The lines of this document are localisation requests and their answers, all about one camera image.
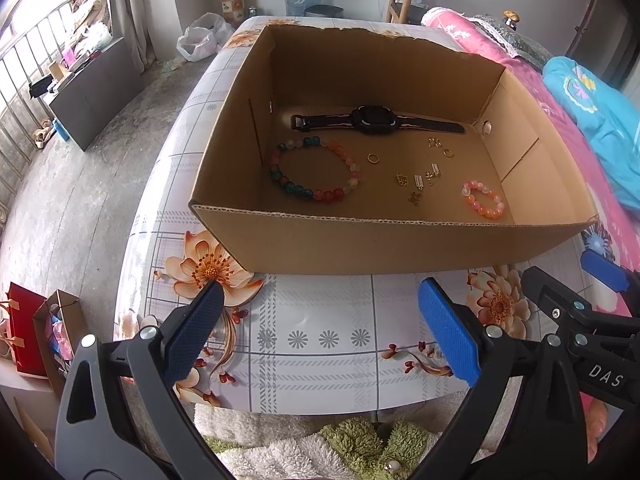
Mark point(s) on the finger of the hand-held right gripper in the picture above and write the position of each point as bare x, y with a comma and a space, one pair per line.
550, 292
602, 266

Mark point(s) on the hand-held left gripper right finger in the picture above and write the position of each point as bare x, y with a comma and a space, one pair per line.
452, 332

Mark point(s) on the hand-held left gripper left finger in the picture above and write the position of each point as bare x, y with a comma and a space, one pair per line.
192, 330

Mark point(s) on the brown cardboard box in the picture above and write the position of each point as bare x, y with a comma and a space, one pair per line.
350, 245

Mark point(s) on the gold charm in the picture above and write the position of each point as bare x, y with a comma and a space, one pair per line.
433, 172
414, 198
400, 178
418, 181

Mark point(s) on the black smart watch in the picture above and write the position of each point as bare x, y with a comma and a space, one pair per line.
372, 119

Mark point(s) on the brown paper bag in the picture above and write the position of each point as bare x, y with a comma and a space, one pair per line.
70, 310

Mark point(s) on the blue blanket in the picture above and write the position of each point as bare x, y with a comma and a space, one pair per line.
600, 110

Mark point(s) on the red gift bag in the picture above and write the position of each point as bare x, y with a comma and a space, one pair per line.
25, 330

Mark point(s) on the pink floral quilt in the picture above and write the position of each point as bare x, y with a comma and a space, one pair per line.
500, 55

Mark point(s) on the dark cabinet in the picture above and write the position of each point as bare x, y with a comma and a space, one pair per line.
95, 95

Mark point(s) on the jar with yellow lid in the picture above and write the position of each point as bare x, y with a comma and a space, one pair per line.
511, 16

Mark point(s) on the white plastic bag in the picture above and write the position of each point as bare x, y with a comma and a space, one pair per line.
200, 40

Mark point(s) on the metal window railing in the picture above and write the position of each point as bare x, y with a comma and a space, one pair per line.
15, 60

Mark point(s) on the grey curtain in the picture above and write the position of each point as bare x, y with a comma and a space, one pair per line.
132, 10

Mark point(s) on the grey rice cooker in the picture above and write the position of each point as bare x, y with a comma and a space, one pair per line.
324, 11

